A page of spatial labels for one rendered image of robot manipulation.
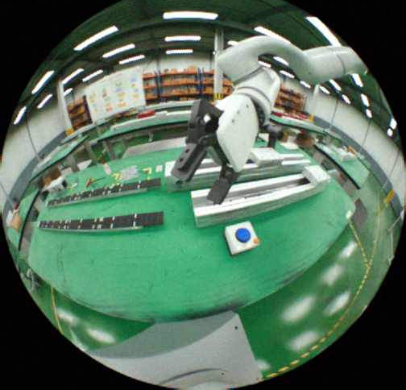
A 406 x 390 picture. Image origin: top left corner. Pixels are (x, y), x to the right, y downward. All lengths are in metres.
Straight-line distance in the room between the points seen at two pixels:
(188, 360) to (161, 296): 0.22
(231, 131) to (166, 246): 0.37
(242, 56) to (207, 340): 0.48
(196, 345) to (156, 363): 0.08
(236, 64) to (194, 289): 0.52
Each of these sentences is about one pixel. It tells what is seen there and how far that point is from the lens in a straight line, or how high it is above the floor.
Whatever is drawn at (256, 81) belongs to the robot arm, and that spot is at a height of 1.19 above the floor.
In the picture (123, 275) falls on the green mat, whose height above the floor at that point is 0.78.
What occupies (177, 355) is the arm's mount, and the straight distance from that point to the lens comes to 0.23.
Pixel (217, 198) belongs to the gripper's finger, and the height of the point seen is 1.01.
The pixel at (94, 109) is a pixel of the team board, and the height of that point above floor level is 1.25.
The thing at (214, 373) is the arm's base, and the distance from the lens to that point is 0.29.
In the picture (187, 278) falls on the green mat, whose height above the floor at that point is 0.78.
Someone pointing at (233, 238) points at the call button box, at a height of 0.84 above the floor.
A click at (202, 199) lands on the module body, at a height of 0.85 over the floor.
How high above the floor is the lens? 1.16
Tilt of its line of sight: 45 degrees down
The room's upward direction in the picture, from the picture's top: straight up
